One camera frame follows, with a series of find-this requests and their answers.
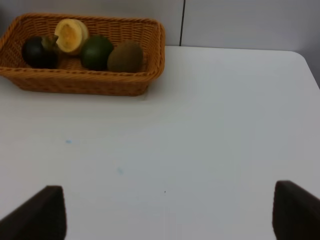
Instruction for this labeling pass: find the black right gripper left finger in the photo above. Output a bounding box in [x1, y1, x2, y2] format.
[0, 185, 67, 240]

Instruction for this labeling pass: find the green lime fruit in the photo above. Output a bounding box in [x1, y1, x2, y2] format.
[80, 34, 114, 71]

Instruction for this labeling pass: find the dark purple mangosteen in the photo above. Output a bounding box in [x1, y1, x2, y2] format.
[21, 35, 59, 69]

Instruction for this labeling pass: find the orange wicker basket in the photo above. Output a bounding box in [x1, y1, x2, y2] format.
[0, 13, 166, 96]

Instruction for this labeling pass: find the orange peach fruit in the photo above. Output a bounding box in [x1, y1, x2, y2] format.
[54, 18, 90, 56]

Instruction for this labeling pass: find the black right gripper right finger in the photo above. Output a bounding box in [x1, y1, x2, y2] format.
[272, 180, 320, 240]

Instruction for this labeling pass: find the brown kiwi fruit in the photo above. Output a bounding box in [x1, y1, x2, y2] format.
[107, 40, 144, 73]

